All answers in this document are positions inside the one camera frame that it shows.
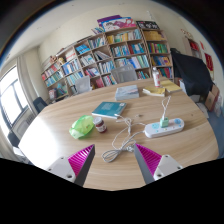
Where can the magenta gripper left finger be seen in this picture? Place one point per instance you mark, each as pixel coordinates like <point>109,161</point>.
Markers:
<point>75,167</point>

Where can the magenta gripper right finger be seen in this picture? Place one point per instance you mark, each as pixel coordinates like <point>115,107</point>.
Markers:
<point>154,166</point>

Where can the green charger plug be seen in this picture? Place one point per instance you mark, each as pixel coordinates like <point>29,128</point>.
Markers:
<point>164,122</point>

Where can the white power strip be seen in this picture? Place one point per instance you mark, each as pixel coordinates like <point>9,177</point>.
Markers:
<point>154,130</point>

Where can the green plastic bag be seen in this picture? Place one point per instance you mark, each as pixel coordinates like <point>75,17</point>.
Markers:
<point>81,127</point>

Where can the small red-lidded jar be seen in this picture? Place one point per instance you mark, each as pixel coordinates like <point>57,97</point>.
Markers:
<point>100,125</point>

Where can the teal book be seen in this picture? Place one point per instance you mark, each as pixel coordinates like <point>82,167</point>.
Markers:
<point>109,109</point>

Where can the dark blue office chair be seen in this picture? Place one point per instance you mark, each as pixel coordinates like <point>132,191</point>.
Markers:
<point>39,104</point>

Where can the yellow book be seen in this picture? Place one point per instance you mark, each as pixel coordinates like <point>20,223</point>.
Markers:
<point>154,91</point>

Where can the grey stacked books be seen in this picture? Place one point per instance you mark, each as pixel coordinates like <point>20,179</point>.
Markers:
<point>127,92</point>

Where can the yellow notepad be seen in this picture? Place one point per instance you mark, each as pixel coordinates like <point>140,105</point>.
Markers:
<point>170,86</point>

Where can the grey chair left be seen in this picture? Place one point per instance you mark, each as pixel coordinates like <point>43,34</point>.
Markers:
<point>83,85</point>

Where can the grey chair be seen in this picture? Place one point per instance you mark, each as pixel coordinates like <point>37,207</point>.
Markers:
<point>83,85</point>
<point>124,74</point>

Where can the white plastic bottle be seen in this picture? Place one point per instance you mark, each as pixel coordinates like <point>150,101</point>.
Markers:
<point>156,77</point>

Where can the window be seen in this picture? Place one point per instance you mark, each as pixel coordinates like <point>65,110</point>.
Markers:
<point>12,97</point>

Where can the cardboard box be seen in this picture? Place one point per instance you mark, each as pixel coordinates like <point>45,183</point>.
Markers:
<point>212,98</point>

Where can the black cloth covered furniture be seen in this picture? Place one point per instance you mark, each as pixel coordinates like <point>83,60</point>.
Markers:
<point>194,73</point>

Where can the wooden bookshelf with books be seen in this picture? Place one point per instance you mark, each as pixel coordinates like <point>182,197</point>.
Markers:
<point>116,43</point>

